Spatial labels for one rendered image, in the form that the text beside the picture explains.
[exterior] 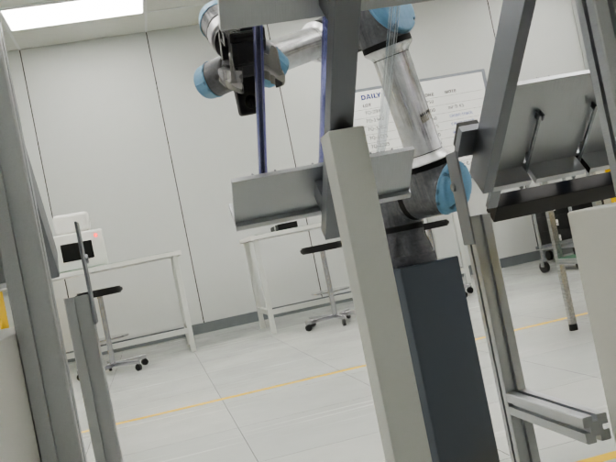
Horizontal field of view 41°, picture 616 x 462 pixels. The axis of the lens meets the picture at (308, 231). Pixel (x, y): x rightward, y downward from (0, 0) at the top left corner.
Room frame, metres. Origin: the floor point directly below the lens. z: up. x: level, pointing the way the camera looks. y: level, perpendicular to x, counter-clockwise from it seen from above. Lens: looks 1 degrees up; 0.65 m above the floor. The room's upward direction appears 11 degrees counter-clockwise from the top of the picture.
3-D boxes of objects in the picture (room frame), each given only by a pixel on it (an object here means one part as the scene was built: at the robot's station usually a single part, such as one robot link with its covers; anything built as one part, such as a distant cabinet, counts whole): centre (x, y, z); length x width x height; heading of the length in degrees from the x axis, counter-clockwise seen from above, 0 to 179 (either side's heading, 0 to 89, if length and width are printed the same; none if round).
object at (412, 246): (2.01, -0.22, 0.60); 0.15 x 0.15 x 0.10
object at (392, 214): (2.01, -0.23, 0.72); 0.13 x 0.12 x 0.14; 44
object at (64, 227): (6.58, 1.87, 1.03); 0.44 x 0.37 x 0.46; 107
